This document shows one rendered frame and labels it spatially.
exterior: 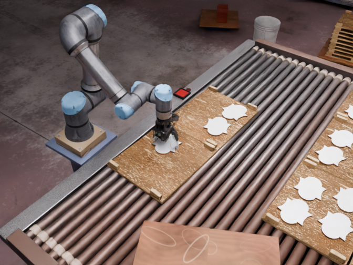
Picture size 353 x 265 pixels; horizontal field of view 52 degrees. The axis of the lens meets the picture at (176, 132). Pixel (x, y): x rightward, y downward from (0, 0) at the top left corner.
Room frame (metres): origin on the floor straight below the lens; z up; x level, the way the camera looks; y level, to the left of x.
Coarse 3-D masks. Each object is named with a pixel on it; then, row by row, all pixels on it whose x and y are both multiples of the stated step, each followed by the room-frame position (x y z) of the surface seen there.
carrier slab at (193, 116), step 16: (208, 96) 1.73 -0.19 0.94; (224, 96) 1.73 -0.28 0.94; (176, 112) 1.58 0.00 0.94; (192, 112) 1.58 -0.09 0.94; (208, 112) 1.58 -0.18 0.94; (256, 112) 1.58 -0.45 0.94; (176, 128) 1.44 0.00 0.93; (192, 128) 1.44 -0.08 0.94; (240, 128) 1.45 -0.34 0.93; (224, 144) 1.33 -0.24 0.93
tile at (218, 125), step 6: (210, 120) 1.49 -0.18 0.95; (216, 120) 1.49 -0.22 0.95; (222, 120) 1.49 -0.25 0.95; (204, 126) 1.45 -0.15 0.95; (210, 126) 1.45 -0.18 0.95; (216, 126) 1.45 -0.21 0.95; (222, 126) 1.45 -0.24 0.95; (228, 126) 1.45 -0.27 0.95; (210, 132) 1.40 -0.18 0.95; (216, 132) 1.40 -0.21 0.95; (222, 132) 1.40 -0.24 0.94
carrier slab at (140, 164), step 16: (144, 144) 1.32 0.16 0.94; (192, 144) 1.32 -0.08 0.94; (128, 160) 1.21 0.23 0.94; (144, 160) 1.21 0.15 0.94; (160, 160) 1.21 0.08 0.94; (176, 160) 1.21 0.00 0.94; (192, 160) 1.21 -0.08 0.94; (208, 160) 1.22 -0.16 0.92; (128, 176) 1.11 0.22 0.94; (144, 176) 1.11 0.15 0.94; (160, 176) 1.11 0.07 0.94; (176, 176) 1.11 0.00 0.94; (160, 192) 1.01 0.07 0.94
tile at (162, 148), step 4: (160, 140) 1.34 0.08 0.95; (168, 140) 1.34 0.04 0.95; (152, 144) 1.31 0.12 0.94; (156, 144) 1.31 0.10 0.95; (160, 144) 1.31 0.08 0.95; (164, 144) 1.31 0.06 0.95; (168, 144) 1.31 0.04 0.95; (180, 144) 1.32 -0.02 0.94; (156, 148) 1.28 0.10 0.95; (160, 148) 1.28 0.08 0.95; (164, 148) 1.28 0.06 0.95; (168, 148) 1.28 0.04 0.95; (172, 148) 1.28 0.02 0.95; (160, 152) 1.25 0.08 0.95; (164, 152) 1.25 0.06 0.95; (168, 152) 1.26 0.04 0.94; (172, 152) 1.26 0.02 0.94
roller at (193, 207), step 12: (312, 72) 2.02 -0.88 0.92; (300, 84) 1.88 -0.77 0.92; (276, 120) 1.55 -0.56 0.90; (264, 132) 1.44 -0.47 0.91; (252, 144) 1.35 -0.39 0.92; (240, 156) 1.26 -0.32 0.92; (228, 168) 1.17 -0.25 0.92; (216, 180) 1.10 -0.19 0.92; (204, 192) 1.03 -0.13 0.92; (192, 204) 0.97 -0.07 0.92; (180, 216) 0.91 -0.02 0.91; (192, 216) 0.92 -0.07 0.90
